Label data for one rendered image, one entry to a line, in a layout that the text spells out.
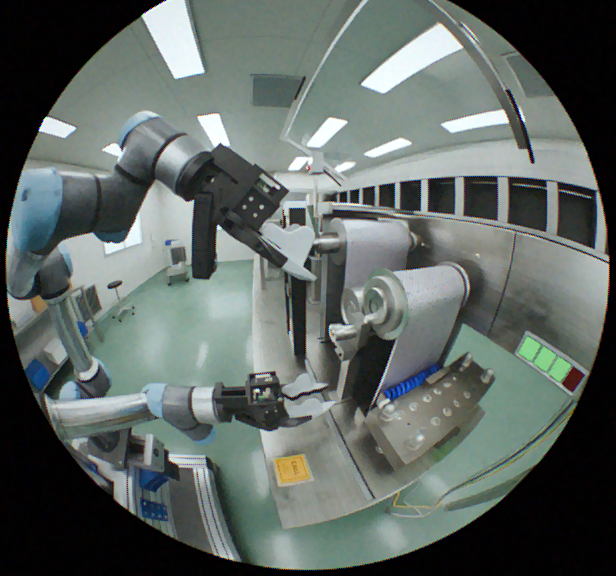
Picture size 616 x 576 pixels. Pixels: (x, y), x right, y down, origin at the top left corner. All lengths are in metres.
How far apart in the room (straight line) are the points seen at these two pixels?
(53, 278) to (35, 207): 0.41
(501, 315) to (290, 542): 1.47
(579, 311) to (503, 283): 0.25
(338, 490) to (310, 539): 0.96
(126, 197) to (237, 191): 0.16
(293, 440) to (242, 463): 0.98
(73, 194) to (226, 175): 0.19
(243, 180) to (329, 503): 0.61
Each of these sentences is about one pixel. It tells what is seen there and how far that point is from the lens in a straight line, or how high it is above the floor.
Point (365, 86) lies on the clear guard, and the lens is 0.66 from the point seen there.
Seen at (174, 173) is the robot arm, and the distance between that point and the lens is 0.24.
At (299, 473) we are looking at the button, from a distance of 0.50.
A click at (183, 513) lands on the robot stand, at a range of 1.39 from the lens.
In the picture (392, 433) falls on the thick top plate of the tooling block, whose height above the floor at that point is 1.03.
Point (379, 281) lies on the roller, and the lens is 0.36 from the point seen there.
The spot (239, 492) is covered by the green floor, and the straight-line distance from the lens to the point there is 1.48.
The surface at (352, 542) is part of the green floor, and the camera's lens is 1.48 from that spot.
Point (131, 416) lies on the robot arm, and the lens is 0.49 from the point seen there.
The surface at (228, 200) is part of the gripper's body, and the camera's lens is 0.21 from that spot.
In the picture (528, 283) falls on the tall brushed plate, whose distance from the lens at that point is 0.56.
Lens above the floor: 1.42
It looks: 17 degrees down
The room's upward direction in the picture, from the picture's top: straight up
